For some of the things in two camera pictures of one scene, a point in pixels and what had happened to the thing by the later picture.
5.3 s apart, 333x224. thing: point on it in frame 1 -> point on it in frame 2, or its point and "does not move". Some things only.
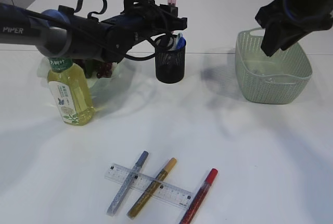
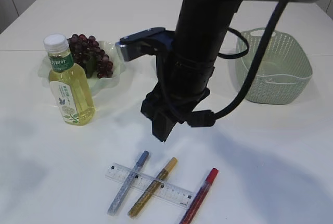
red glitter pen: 187,218 does not move
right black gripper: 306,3 -> 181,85
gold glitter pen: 151,189 does not move
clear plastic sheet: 263,72 -> 278,78
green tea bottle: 71,90 does not move
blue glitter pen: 126,183 does not move
